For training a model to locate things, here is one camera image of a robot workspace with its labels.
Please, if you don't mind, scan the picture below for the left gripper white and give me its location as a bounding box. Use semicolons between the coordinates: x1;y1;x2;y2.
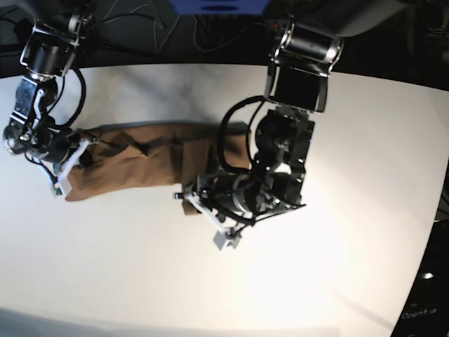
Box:
175;173;255;251

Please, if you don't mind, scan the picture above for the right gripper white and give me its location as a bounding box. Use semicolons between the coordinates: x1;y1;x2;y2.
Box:
50;138;97;197

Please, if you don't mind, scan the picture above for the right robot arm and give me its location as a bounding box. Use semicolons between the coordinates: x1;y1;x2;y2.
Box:
1;1;95;197

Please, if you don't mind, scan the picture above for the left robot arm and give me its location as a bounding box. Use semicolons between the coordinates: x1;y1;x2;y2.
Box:
177;1;408;249

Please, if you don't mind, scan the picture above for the black OpenArm box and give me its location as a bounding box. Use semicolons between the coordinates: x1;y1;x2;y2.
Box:
391;220;448;337

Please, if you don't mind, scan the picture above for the blue plastic object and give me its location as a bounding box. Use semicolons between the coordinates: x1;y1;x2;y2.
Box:
170;0;269;15

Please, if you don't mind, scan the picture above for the white cable on floor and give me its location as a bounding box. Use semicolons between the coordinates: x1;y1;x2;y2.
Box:
101;0;246;53

